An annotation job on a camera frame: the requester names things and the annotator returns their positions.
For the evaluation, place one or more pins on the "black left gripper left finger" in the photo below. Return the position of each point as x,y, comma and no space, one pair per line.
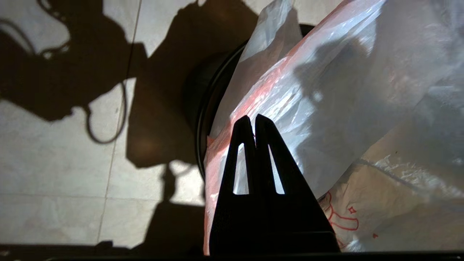
235,217

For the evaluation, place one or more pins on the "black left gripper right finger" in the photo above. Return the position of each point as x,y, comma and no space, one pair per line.
290,210

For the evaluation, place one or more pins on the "new white red-edged trash bag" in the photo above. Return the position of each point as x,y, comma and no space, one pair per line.
326,108

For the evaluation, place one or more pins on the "black round trash bin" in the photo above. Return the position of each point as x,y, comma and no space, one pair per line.
206,108

